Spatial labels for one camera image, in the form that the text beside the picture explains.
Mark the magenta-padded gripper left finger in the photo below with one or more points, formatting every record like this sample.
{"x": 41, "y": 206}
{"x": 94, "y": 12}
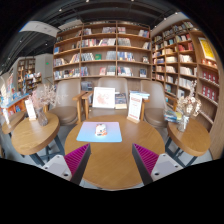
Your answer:
{"x": 75, "y": 160}

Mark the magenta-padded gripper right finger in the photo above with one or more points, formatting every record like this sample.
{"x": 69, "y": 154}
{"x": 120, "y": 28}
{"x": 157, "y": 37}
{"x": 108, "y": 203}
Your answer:
{"x": 148, "y": 160}

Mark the white and orange computer mouse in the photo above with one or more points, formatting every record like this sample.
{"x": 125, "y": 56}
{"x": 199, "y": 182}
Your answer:
{"x": 101, "y": 130}

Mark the pink-blue gradient mouse pad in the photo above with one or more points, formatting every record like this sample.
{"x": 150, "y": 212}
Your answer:
{"x": 86, "y": 133}

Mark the round wooden side table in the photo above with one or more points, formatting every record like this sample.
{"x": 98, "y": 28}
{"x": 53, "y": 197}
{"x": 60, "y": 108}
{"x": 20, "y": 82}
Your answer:
{"x": 190, "y": 140}
{"x": 33, "y": 136}

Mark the stack of colourful books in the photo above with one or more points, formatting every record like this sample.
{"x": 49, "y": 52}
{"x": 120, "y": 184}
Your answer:
{"x": 171, "y": 116}

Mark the glass vase with dried flowers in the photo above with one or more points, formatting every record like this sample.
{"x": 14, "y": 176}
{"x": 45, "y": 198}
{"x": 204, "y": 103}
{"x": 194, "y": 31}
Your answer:
{"x": 42, "y": 118}
{"x": 183, "y": 123}

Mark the white sign in wooden base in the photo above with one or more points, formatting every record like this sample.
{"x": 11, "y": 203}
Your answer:
{"x": 135, "y": 106}

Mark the stack of blue-white books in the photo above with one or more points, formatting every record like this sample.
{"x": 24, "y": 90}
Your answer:
{"x": 141, "y": 94}

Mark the dark upright book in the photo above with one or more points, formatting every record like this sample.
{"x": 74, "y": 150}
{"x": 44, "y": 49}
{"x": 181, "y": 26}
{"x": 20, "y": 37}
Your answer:
{"x": 120, "y": 100}

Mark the small white table sign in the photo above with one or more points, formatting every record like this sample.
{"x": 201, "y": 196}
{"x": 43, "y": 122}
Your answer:
{"x": 30, "y": 109}

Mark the white framed floral picture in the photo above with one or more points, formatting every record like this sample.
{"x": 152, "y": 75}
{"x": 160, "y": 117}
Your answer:
{"x": 103, "y": 97}

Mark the distant wooden bookshelf unit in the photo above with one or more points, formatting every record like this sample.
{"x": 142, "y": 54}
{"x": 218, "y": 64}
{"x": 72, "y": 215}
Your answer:
{"x": 28, "y": 75}

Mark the wooden bookshelf unit with poster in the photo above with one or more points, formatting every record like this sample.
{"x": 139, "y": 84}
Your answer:
{"x": 180, "y": 63}

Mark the wide wooden bookshelf unit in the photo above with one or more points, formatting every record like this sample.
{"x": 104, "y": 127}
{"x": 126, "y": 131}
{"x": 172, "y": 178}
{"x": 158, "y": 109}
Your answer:
{"x": 100, "y": 50}

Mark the white hanging ceiling panel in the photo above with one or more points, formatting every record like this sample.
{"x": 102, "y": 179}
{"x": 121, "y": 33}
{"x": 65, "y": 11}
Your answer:
{"x": 40, "y": 28}

